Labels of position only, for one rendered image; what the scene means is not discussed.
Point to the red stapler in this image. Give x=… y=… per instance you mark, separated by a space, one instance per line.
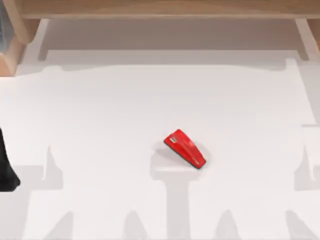
x=186 y=149

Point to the wooden cupboard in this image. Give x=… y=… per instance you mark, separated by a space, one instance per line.
x=150 y=8

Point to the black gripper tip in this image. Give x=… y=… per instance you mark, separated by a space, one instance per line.
x=7 y=170

